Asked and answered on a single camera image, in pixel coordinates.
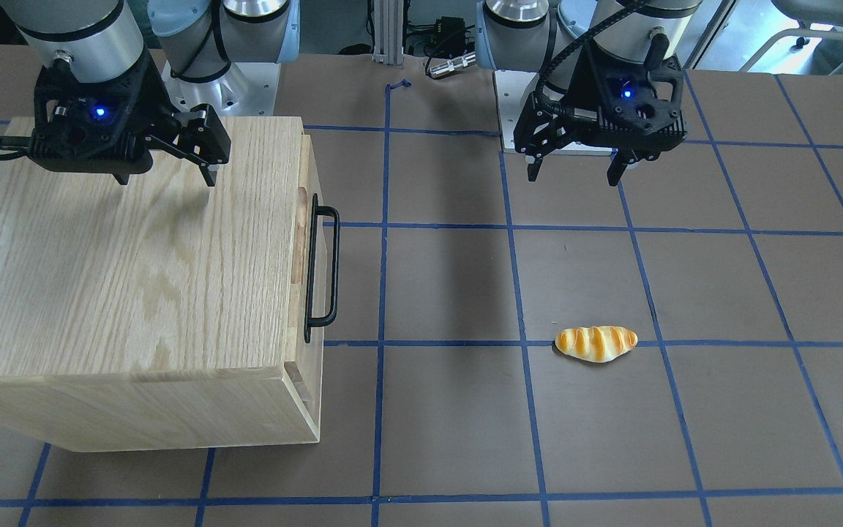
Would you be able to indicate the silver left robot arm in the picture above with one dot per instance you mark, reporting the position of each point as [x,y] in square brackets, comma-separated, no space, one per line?
[546,38]

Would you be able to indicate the black power box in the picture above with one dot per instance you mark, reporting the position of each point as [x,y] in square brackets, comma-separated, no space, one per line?
[449,38]

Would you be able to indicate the black metal drawer handle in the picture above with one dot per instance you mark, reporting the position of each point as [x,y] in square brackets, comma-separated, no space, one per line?
[323,271]

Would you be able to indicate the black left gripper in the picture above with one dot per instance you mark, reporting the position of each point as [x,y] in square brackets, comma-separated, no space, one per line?
[576,91]

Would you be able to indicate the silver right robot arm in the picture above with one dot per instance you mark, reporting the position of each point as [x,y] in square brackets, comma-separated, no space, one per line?
[202,39]

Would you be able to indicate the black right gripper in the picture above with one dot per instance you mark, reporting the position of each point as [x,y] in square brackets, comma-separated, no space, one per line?
[160,105]

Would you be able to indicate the aluminium frame post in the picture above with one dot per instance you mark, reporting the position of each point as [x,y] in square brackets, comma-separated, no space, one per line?
[388,28]

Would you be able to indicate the striped bread roll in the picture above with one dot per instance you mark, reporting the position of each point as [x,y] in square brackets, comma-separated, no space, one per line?
[596,344]

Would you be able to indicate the silver cable connector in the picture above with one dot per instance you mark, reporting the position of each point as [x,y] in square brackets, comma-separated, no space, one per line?
[451,66]

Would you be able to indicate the light wooden drawer cabinet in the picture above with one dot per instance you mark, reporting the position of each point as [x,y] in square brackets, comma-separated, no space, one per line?
[162,314]

